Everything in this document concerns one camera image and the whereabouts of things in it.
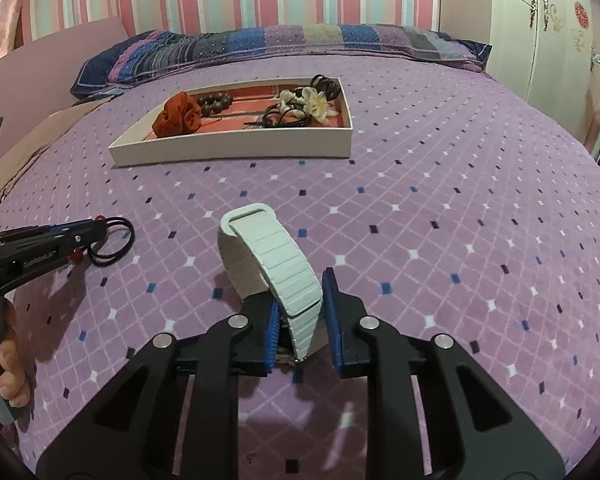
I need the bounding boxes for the orange scrunchie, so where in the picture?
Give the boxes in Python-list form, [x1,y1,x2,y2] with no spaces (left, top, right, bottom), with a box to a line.
[151,91,202,138]

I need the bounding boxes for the pink headboard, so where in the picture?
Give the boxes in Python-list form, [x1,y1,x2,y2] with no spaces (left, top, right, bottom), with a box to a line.
[0,16,131,161]

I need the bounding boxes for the dark looped hair tie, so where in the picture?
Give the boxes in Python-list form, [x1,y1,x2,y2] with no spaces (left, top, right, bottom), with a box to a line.
[310,74,342,101]

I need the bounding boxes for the white link watch band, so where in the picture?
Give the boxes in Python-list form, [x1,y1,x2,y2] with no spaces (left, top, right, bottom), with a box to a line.
[217,203,326,363]

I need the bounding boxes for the black hair tie red beads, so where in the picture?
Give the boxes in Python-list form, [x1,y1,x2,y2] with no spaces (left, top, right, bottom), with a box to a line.
[67,215,136,268]

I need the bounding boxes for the brown bead bracelet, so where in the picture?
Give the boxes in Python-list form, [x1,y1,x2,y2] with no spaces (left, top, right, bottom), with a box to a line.
[195,91,236,117]

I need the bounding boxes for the white tray with brick lining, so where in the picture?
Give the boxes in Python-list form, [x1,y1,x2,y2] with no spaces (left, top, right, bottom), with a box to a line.
[108,76,355,167]

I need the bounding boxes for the patchwork pillow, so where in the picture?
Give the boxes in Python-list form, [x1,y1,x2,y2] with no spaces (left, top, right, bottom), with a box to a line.
[70,24,493,100]

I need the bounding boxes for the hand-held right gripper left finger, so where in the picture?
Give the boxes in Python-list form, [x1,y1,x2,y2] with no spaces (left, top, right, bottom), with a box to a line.
[36,296,281,480]

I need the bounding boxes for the white wardrobe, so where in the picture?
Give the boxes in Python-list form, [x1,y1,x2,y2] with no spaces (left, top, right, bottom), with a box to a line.
[485,0,600,146]

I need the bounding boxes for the white flower hair tie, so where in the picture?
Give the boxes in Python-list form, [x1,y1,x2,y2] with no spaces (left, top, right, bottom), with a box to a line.
[279,86,341,123]

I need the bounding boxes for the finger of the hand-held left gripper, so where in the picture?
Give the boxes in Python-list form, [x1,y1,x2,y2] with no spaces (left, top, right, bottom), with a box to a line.
[0,224,109,297]
[0,218,104,252]

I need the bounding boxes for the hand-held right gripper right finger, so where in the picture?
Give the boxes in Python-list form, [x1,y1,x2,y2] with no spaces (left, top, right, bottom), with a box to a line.
[322,267,566,480]

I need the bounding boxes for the beige cloth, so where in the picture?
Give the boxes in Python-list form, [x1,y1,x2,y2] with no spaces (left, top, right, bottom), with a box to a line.
[0,97,113,206]

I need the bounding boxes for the person's left hand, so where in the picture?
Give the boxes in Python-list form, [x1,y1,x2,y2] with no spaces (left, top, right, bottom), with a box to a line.
[0,299,32,408]

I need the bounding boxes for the black cord bracelet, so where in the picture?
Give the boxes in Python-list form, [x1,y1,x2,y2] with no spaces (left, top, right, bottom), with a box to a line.
[250,102,313,131]

